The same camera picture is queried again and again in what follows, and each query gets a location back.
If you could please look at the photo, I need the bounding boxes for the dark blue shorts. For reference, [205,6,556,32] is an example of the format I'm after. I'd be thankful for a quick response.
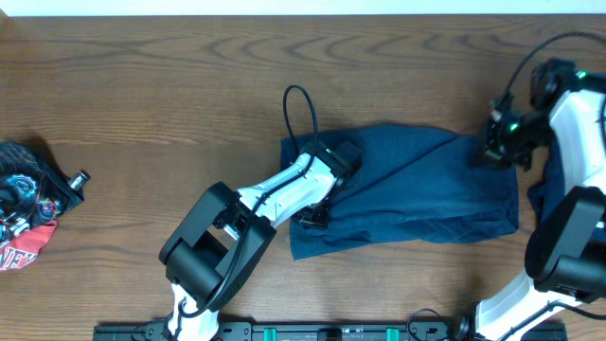
[290,125,520,260]

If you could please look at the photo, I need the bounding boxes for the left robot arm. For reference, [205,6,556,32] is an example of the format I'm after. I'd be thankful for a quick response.
[159,141,362,340]

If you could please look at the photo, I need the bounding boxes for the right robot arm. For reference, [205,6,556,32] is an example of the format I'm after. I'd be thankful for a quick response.
[452,59,605,340]

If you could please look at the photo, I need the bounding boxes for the dark blue garment at right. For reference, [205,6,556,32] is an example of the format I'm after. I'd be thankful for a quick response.
[527,141,565,224]

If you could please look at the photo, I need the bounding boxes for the small black metal cylinder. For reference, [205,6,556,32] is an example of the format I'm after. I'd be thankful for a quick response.
[67,170,91,191]

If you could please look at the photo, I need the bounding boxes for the black printed t-shirt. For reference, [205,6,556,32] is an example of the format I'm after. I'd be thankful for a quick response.
[1,141,84,245]

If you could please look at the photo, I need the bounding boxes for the red printed garment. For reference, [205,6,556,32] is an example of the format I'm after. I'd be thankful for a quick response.
[1,221,58,271]

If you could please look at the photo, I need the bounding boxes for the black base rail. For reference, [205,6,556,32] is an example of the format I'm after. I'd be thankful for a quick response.
[92,321,568,341]

